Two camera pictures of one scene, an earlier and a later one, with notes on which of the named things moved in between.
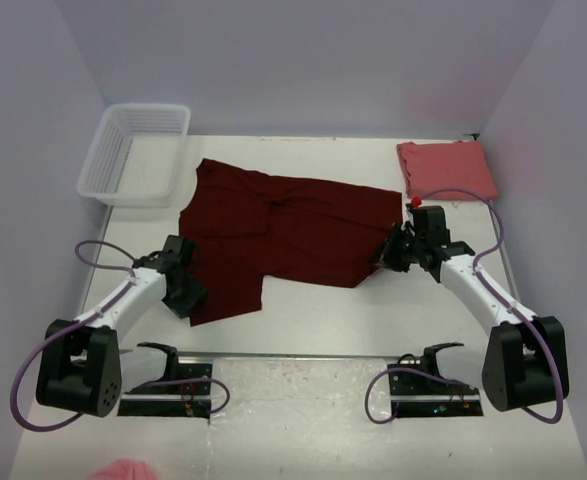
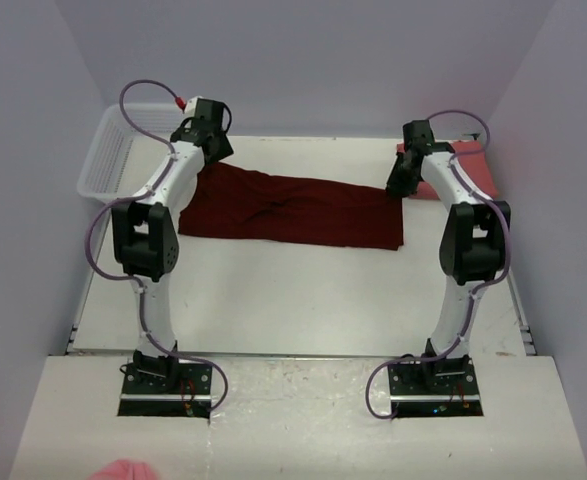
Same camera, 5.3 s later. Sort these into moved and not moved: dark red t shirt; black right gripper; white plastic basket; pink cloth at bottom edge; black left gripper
Moved: black right gripper; dark red t shirt; black left gripper
Not moved: pink cloth at bottom edge; white plastic basket
